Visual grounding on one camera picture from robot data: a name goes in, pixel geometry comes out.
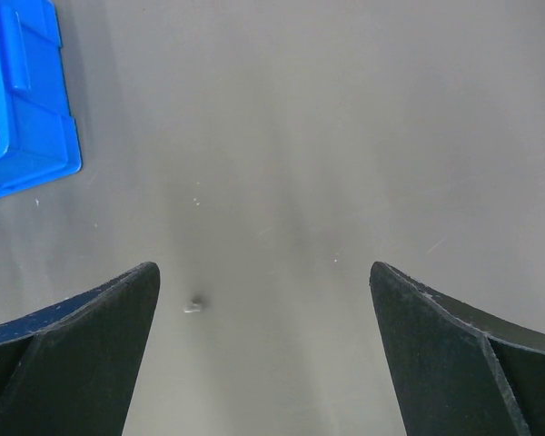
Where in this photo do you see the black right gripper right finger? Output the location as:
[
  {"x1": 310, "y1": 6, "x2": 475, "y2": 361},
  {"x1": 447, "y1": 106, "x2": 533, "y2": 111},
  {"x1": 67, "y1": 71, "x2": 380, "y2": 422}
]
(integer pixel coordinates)
[{"x1": 369, "y1": 262, "x2": 545, "y2": 435}]

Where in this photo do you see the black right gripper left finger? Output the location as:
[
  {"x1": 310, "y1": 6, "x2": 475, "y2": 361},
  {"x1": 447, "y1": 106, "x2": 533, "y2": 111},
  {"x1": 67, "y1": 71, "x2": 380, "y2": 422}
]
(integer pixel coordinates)
[{"x1": 0, "y1": 263, "x2": 160, "y2": 435}]

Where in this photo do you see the blue plastic divided bin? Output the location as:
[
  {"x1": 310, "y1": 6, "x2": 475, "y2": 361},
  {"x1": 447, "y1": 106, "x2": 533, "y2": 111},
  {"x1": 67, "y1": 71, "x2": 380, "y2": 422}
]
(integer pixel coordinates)
[{"x1": 0, "y1": 1, "x2": 82, "y2": 198}]

